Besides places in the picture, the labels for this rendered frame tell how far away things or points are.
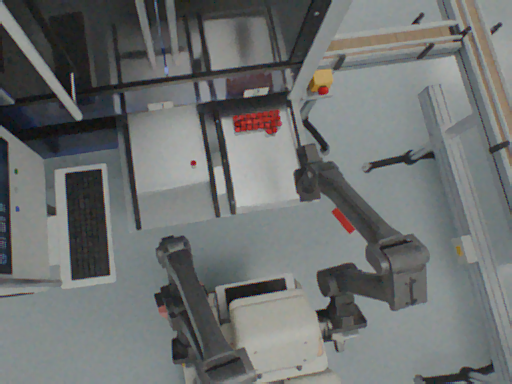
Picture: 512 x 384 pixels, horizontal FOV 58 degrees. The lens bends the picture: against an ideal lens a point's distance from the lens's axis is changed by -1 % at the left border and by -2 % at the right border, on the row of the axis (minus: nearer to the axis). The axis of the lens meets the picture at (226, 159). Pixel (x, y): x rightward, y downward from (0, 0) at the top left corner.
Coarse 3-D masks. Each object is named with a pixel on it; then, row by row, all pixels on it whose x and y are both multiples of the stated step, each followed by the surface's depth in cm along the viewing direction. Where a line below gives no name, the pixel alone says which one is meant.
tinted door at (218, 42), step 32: (160, 0) 106; (192, 0) 108; (224, 0) 110; (256, 0) 112; (288, 0) 115; (192, 32) 122; (224, 32) 125; (256, 32) 127; (288, 32) 131; (192, 64) 140; (224, 64) 143; (256, 64) 147
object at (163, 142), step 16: (144, 112) 178; (160, 112) 178; (176, 112) 178; (192, 112) 179; (128, 128) 172; (144, 128) 176; (160, 128) 176; (176, 128) 177; (192, 128) 177; (144, 144) 175; (160, 144) 175; (176, 144) 175; (192, 144) 175; (144, 160) 173; (160, 160) 173; (176, 160) 174; (144, 176) 171; (160, 176) 172; (176, 176) 172; (192, 176) 172; (208, 176) 169
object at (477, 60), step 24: (456, 0) 192; (456, 24) 190; (480, 24) 190; (480, 48) 182; (480, 72) 184; (504, 72) 180; (480, 96) 182; (504, 96) 182; (480, 120) 184; (504, 120) 175; (504, 144) 170; (504, 168) 175; (504, 192) 177
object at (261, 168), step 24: (288, 120) 179; (240, 144) 176; (264, 144) 177; (288, 144) 177; (240, 168) 174; (264, 168) 175; (288, 168) 175; (240, 192) 172; (264, 192) 172; (288, 192) 173
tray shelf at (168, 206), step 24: (264, 96) 182; (120, 120) 177; (120, 144) 174; (216, 144) 176; (144, 192) 170; (168, 192) 171; (192, 192) 171; (144, 216) 168; (168, 216) 168; (192, 216) 169
